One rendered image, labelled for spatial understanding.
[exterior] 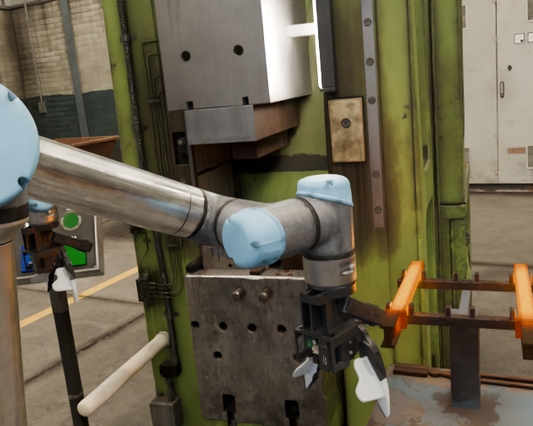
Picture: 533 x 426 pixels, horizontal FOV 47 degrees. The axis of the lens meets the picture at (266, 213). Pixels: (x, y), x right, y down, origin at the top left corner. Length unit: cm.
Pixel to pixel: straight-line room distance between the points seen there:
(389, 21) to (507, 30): 514
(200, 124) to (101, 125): 862
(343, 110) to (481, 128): 524
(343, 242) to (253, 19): 88
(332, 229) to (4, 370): 44
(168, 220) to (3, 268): 28
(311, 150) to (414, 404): 95
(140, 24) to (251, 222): 123
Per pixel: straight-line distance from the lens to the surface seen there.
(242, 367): 177
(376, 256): 175
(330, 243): 84
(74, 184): 76
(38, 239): 158
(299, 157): 209
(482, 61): 681
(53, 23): 1082
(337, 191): 82
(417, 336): 183
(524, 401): 152
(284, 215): 78
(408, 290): 137
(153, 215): 81
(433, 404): 149
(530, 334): 117
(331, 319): 88
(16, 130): 57
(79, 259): 176
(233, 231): 77
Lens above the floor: 143
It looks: 13 degrees down
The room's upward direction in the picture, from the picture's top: 6 degrees counter-clockwise
